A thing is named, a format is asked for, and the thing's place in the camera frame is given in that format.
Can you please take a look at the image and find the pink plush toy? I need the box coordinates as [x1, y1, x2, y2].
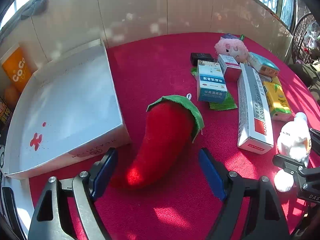
[215, 36, 249, 63]

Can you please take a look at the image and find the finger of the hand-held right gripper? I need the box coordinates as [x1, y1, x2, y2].
[272, 154, 320, 203]
[309, 128, 320, 143]

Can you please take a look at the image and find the teal tissue pack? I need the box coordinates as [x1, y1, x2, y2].
[247, 52, 280, 77]

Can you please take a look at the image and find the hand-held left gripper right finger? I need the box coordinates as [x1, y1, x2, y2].
[198, 147, 290, 240]

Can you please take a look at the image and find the black charger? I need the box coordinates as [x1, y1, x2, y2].
[190, 52, 215, 67]

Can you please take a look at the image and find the small red white box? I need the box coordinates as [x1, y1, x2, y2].
[217, 54, 242, 82]

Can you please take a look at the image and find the dark printed packet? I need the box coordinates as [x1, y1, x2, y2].
[0, 96, 13, 130]

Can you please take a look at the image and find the orange printed carton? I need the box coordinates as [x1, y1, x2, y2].
[1, 44, 34, 93]

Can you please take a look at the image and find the wire chair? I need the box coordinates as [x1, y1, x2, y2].
[291, 12, 320, 65]

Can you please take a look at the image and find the red tablecloth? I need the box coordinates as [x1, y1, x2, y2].
[29, 32, 320, 240]

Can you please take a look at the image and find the white cardboard box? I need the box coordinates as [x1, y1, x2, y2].
[4, 39, 132, 179]

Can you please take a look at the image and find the long white sealant box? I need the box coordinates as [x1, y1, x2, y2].
[237, 63, 274, 154]

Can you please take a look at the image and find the blue white medicine box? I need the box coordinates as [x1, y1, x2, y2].
[196, 59, 228, 103]

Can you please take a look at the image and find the green snack packet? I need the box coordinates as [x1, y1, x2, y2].
[191, 66, 238, 111]

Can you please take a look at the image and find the red chili plush toy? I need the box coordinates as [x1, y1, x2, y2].
[110, 94, 204, 188]

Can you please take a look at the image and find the white plush toy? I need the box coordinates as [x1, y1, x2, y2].
[274, 112, 312, 193]

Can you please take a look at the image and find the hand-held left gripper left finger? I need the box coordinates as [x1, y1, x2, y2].
[28, 147, 118, 240]

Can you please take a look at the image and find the yellow tissue pack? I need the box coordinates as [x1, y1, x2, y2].
[262, 76, 293, 122]

